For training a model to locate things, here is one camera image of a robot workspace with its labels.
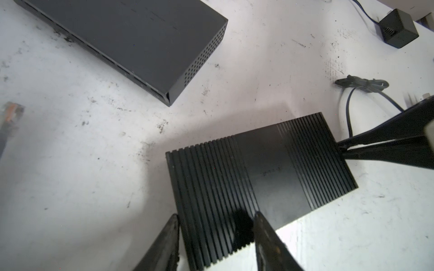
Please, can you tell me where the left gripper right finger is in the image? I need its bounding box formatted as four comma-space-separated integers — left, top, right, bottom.
253, 211, 303, 271

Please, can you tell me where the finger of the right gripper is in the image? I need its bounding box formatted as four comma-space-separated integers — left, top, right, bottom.
338, 96, 434, 149
342, 136, 434, 169

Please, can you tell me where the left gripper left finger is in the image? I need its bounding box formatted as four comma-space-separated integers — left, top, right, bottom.
133, 214, 180, 271

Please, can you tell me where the ribbed black network switch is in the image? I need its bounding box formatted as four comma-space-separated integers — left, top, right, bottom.
166, 113, 357, 271

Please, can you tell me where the right black power adapter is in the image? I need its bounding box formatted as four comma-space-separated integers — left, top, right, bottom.
353, 0, 419, 49

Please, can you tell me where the grey coiled ethernet cable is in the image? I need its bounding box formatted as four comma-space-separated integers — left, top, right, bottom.
0, 101, 26, 160

